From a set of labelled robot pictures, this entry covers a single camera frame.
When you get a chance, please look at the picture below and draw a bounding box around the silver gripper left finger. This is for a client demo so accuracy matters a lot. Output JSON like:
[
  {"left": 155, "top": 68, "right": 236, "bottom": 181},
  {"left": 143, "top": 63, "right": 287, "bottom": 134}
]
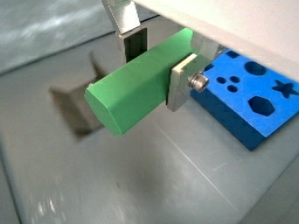
[{"left": 102, "top": 0, "right": 147, "bottom": 64}]

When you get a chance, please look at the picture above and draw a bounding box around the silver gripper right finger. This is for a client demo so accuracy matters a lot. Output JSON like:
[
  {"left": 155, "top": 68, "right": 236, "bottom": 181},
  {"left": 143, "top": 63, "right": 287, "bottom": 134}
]
[{"left": 167, "top": 32, "right": 226, "bottom": 111}]

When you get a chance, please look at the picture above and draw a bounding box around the green hexagonal prism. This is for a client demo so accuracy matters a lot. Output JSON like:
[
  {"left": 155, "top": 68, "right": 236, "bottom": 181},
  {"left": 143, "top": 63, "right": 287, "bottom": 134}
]
[{"left": 84, "top": 28, "right": 194, "bottom": 136}]

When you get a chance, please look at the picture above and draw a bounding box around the blue foam shape-sorter block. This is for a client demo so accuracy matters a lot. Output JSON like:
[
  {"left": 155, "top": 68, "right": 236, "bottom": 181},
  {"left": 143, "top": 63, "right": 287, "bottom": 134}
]
[{"left": 191, "top": 50, "right": 299, "bottom": 150}]

